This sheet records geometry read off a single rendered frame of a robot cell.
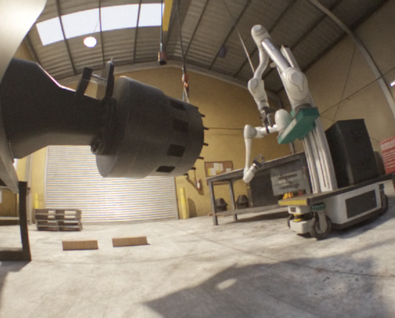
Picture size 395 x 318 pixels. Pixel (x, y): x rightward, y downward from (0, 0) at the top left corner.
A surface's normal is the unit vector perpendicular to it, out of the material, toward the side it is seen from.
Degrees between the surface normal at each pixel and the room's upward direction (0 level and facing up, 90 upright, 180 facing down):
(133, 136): 122
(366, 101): 90
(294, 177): 90
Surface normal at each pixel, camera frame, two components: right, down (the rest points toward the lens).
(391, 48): -0.94, 0.04
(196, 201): 0.30, -0.27
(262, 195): -0.06, -0.24
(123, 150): 0.57, 0.51
